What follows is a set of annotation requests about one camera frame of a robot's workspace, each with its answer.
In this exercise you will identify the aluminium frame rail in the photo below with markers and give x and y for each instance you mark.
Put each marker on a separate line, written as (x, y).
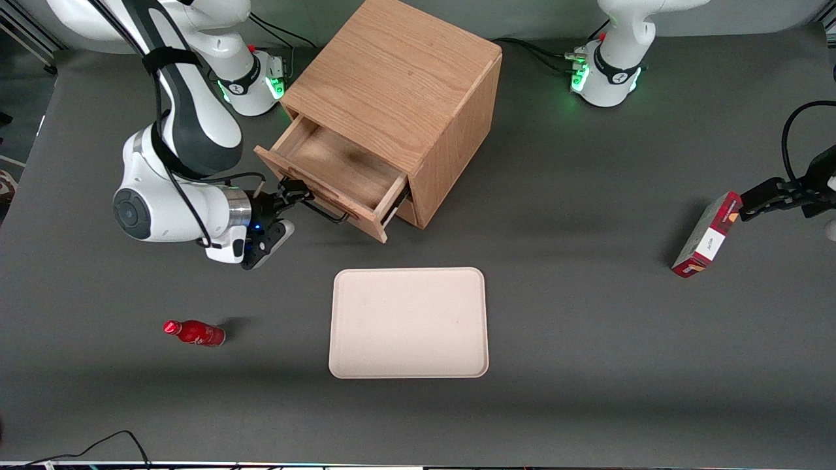
(26, 37)

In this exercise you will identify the beige rectangular tray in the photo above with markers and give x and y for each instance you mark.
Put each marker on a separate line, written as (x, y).
(411, 326)

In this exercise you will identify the red metal bottle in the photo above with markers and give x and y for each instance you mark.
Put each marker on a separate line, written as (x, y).
(199, 333)

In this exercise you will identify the oak wooden drawer cabinet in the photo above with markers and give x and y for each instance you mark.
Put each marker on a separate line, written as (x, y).
(398, 78)

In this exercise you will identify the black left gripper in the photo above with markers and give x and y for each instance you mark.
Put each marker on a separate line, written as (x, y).
(807, 192)

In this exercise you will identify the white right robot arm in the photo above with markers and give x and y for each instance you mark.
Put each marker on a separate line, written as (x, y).
(196, 117)

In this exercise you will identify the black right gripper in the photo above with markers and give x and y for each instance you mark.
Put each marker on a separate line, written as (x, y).
(264, 207)

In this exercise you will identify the red and white carton box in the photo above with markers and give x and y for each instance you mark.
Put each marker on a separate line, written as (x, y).
(708, 236)

